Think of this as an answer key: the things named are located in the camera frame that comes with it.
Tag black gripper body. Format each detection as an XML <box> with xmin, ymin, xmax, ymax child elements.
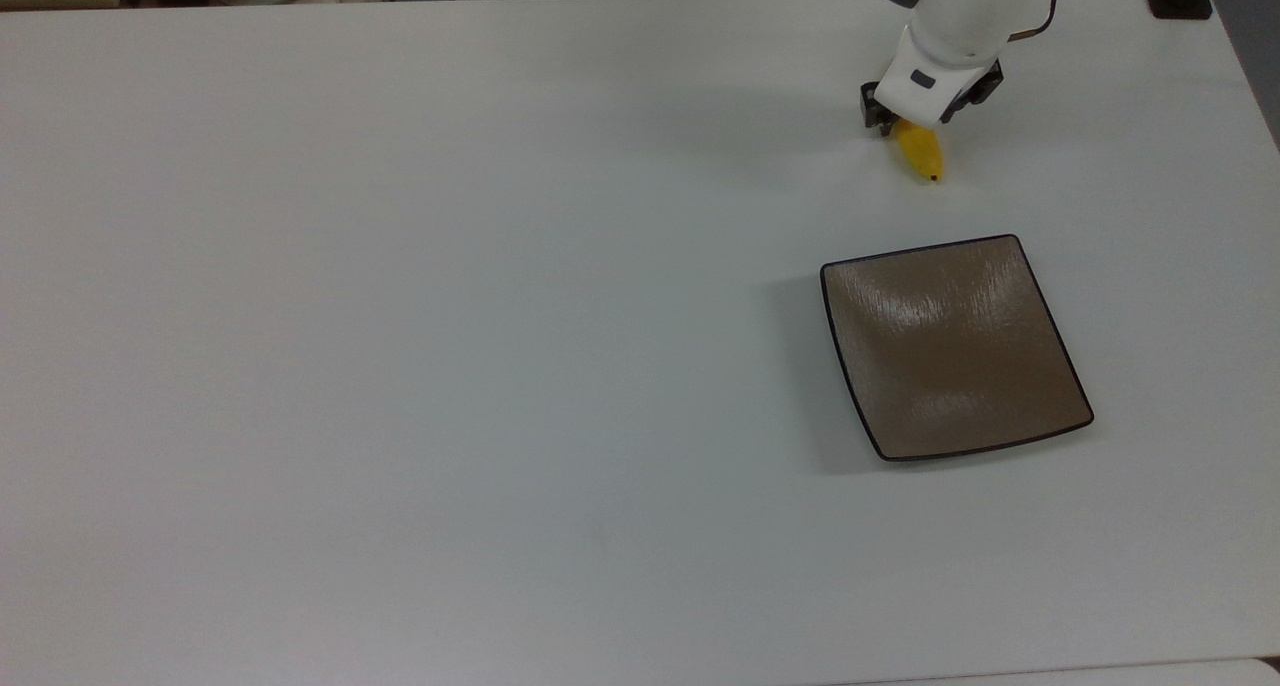
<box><xmin>860</xmin><ymin>57</ymin><xmax>1005</xmax><ymax>133</ymax></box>

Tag yellow banana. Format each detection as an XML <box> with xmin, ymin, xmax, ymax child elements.
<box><xmin>893</xmin><ymin>118</ymin><xmax>945</xmax><ymax>184</ymax></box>

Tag square brown ceramic plate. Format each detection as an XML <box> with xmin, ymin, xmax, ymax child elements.
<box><xmin>819</xmin><ymin>233</ymin><xmax>1096</xmax><ymax>463</ymax></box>

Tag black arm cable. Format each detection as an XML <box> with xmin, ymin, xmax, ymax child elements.
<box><xmin>1008</xmin><ymin>0</ymin><xmax>1062</xmax><ymax>44</ymax></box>

